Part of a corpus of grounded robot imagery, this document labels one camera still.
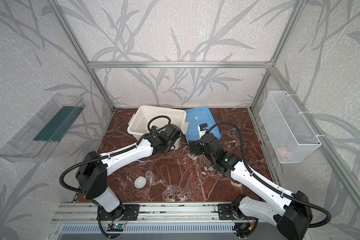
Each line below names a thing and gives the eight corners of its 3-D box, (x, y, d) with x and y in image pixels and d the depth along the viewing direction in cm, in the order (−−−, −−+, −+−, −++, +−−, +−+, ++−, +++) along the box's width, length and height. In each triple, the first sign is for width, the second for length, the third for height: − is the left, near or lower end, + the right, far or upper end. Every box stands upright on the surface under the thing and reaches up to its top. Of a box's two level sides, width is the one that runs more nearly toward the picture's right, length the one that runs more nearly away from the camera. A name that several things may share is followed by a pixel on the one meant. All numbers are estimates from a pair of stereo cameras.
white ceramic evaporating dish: (133, 188, 83) (132, 187, 81) (136, 177, 87) (135, 176, 85) (145, 188, 83) (144, 187, 81) (147, 177, 87) (146, 176, 85)
